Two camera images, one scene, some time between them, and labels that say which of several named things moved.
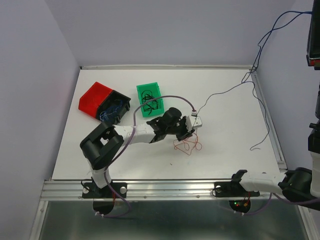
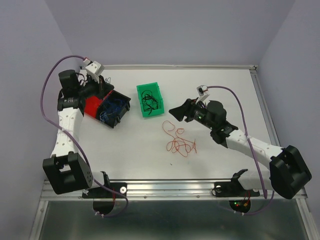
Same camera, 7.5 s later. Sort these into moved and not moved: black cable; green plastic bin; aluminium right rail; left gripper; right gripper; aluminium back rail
Moved: right gripper; left gripper
Not moved: green plastic bin; aluminium right rail; aluminium back rail; black cable
